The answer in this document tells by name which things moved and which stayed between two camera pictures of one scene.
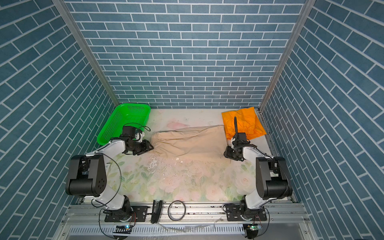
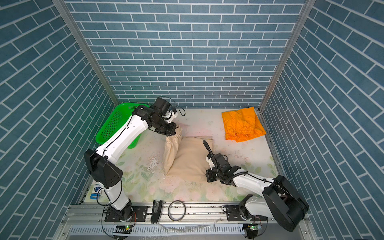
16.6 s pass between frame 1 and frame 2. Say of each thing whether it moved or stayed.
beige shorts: moved
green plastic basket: stayed
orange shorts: stayed
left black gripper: moved
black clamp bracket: stayed
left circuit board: stayed
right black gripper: moved
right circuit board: stayed
